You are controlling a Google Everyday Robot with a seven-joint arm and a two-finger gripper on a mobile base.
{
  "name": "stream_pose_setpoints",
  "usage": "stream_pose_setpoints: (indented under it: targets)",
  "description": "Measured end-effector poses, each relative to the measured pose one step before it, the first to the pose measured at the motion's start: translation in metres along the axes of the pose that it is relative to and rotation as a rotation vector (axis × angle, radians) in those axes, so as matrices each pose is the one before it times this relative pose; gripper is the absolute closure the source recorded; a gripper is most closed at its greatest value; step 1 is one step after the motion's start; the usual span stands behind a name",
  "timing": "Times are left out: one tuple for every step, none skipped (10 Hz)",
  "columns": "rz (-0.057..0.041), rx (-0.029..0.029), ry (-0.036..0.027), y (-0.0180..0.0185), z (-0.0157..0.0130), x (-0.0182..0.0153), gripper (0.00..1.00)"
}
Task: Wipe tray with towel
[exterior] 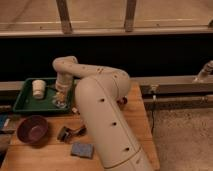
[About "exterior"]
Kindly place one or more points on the left metal frame post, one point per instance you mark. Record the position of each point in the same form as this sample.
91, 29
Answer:
64, 16

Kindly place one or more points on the white cup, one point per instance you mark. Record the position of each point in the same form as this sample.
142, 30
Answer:
38, 87

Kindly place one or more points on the dark metal clamp tool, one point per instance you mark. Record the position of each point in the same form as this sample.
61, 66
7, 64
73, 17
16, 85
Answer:
66, 134

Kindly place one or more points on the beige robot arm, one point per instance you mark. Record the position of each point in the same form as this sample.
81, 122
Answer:
96, 95

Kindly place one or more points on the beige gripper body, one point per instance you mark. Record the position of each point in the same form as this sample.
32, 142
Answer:
63, 83

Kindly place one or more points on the beige device at right edge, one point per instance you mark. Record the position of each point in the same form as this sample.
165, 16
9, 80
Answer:
204, 72

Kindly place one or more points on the blue grey towel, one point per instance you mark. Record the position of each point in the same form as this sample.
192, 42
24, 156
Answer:
83, 150

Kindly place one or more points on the clear gripper finger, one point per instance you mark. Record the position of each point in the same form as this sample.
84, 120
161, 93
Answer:
56, 99
63, 101

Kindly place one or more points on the right metal frame post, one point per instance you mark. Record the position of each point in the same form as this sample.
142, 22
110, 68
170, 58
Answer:
129, 15

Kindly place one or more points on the green plastic tray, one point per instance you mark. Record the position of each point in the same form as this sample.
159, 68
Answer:
26, 104

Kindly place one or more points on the metal frame post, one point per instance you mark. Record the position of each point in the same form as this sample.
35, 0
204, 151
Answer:
64, 16
129, 15

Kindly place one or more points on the dark red bowl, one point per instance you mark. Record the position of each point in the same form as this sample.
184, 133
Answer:
32, 129

